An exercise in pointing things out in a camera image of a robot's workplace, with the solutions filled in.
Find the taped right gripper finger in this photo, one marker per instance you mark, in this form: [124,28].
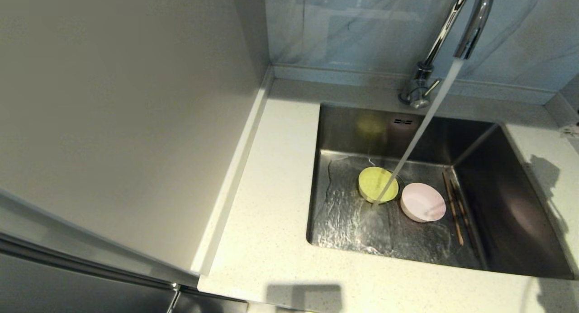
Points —
[571,129]

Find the wooden chopstick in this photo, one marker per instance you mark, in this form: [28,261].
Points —
[465,218]
[453,209]

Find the chrome gooseneck faucet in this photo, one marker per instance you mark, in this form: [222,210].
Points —
[418,89]

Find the pink plastic bowl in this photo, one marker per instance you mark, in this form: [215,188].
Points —
[423,203]

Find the yellow plastic bowl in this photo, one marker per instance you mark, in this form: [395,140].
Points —
[373,182]

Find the stainless steel sink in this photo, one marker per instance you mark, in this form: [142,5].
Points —
[344,222]

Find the running water stream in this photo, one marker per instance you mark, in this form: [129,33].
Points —
[429,109]

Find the grey tall cabinet door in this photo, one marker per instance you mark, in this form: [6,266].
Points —
[68,290]

